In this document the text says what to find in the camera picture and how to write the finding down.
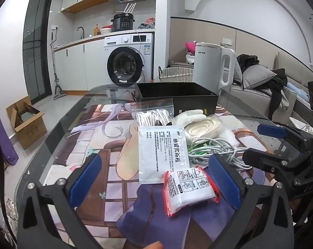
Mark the large cardboard box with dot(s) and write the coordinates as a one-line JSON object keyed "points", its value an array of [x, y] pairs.
{"points": [[29, 132]]}

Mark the printed table mat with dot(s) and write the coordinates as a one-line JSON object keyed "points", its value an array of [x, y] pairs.
{"points": [[102, 166]]}

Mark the black pressure cooker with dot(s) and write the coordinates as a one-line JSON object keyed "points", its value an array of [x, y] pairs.
{"points": [[122, 23]]}

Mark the black box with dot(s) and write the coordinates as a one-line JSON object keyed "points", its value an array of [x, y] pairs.
{"points": [[192, 106]]}

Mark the person's left hand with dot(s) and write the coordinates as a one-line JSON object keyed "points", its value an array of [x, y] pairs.
{"points": [[153, 245]]}

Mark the crumpled grey cloth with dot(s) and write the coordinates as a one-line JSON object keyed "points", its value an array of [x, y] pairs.
{"points": [[144, 26]]}

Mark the white router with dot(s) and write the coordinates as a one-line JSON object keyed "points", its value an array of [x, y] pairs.
{"points": [[124, 13]]}

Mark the pink cloth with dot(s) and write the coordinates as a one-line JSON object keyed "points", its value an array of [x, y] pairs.
{"points": [[190, 46]]}

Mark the purple yoga mat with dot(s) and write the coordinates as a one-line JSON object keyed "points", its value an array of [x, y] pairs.
{"points": [[3, 134]]}

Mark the black clothes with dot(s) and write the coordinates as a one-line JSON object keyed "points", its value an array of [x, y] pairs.
{"points": [[277, 88]]}

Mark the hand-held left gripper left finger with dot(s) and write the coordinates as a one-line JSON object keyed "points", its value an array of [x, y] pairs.
{"points": [[85, 180]]}

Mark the mop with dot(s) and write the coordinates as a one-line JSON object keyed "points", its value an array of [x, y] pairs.
{"points": [[58, 93]]}

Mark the pink bag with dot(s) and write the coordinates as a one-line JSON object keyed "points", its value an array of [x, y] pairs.
{"points": [[151, 21]]}

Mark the wicker basket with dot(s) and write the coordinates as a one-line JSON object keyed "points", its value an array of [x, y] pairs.
{"points": [[177, 75]]}

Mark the grey pillow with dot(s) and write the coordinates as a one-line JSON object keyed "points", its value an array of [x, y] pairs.
{"points": [[257, 76]]}

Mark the wall switch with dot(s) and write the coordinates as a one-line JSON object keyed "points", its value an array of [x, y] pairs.
{"points": [[226, 41]]}

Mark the green and white packet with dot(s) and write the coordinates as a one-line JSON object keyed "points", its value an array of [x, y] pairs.
{"points": [[198, 158]]}

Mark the white washing machine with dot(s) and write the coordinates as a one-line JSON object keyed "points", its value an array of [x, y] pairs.
{"points": [[130, 44]]}

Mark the light blue cloth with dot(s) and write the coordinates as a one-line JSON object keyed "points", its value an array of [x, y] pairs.
{"points": [[299, 93]]}

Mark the white bowl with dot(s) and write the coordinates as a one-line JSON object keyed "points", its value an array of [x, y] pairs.
{"points": [[105, 30]]}

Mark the black jacket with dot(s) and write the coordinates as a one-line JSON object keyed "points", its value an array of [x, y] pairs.
{"points": [[247, 61]]}

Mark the grey sofa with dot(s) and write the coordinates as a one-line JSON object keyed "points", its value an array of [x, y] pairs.
{"points": [[249, 96]]}

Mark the red-edged clear packet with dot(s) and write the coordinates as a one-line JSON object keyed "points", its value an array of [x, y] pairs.
{"points": [[190, 192]]}

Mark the white kitchen cabinet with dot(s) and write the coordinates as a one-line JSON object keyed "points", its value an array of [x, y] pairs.
{"points": [[76, 62]]}

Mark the white electric kettle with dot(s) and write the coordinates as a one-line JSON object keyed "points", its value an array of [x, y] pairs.
{"points": [[208, 67]]}

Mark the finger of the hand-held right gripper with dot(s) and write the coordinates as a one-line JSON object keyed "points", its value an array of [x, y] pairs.
{"points": [[262, 158], [272, 131]]}

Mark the yellow bottle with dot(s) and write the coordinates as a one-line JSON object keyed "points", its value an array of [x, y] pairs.
{"points": [[96, 31]]}

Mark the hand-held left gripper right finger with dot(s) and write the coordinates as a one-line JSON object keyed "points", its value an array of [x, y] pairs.
{"points": [[225, 180]]}

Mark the zip bag of white laces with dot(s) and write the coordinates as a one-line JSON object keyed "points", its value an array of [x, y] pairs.
{"points": [[151, 116]]}

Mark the kitchen faucet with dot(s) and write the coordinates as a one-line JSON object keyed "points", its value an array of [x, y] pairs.
{"points": [[83, 32]]}

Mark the clear plastic bag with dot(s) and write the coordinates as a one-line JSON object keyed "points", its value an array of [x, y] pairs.
{"points": [[230, 137]]}

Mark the white glove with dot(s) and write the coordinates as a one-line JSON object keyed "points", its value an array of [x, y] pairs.
{"points": [[187, 116]]}

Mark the dark glass door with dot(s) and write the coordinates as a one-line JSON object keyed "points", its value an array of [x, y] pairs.
{"points": [[37, 57]]}

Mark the white printed sachet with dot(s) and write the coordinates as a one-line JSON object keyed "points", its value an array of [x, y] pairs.
{"points": [[161, 158]]}

